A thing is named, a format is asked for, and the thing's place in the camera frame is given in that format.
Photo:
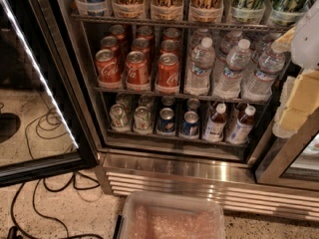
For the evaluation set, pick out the second row coke can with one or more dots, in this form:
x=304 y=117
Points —
x=142 y=45
x=111 y=43
x=169 y=46

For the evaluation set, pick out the right front water bottle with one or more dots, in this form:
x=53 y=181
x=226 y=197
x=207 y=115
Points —
x=257 y=85

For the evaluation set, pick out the left green soda can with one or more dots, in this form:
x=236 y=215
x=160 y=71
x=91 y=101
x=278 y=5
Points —
x=119 y=118

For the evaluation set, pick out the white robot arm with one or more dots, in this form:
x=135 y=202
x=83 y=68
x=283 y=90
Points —
x=305 y=42

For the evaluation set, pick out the right pepsi can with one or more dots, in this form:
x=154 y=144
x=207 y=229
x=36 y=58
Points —
x=190 y=125

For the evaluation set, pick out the front right coca-cola can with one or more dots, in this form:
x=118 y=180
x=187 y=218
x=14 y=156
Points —
x=168 y=73

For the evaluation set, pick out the left pepsi can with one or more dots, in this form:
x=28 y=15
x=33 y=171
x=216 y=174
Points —
x=166 y=122

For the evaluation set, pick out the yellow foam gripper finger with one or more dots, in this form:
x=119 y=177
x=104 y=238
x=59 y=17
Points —
x=283 y=43
x=299 y=99

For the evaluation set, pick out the second row left coke can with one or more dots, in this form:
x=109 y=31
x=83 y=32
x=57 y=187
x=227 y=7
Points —
x=111 y=43

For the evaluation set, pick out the water bottle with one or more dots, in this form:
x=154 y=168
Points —
x=198 y=68
x=228 y=85
x=257 y=85

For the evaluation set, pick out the left tea bottle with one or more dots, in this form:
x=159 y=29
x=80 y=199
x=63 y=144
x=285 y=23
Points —
x=215 y=124

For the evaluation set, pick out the middle front water bottle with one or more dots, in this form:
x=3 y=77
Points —
x=228 y=85

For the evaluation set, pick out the pepsi can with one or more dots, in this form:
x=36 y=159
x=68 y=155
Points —
x=190 y=125
x=166 y=122

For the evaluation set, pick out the left front water bottle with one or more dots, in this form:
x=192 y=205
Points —
x=198 y=68

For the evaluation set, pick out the second row middle coke can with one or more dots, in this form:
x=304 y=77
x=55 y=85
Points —
x=142 y=45

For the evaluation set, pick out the front middle coca-cola can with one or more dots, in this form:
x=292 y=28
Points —
x=138 y=78

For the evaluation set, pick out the glass fridge door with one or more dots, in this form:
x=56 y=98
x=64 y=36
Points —
x=42 y=130

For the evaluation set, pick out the top wire shelf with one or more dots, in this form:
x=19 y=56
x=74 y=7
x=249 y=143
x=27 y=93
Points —
x=180 y=24

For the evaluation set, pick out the clear plastic bin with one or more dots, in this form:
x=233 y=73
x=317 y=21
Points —
x=150 y=215

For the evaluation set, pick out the stainless steel fridge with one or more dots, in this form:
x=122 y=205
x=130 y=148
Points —
x=152 y=137

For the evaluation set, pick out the green soda can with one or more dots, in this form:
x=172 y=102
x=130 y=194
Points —
x=142 y=120
x=119 y=118

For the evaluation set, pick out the second row right coke can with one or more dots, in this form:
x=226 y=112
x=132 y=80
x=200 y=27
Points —
x=169 y=46

